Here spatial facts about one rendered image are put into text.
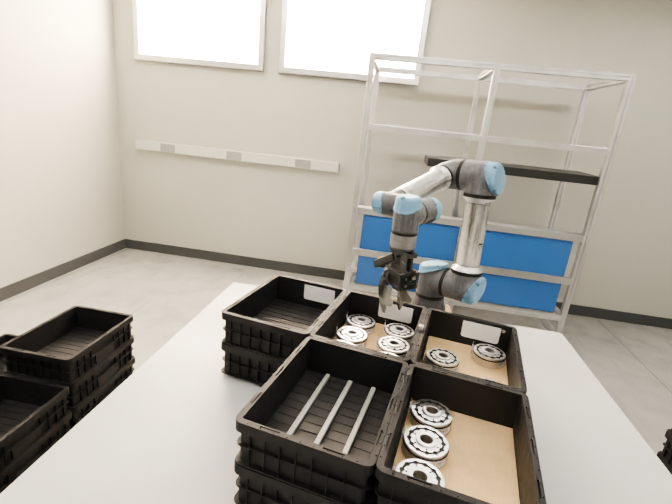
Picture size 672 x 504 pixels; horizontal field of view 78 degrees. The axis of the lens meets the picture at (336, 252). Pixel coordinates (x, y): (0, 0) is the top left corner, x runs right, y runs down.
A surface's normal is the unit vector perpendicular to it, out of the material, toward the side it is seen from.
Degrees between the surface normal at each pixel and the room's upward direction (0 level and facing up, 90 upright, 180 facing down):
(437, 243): 90
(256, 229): 90
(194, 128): 90
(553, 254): 90
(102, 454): 0
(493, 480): 0
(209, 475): 0
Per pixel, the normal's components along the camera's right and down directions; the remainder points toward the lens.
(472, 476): 0.10, -0.95
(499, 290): -0.15, 0.28
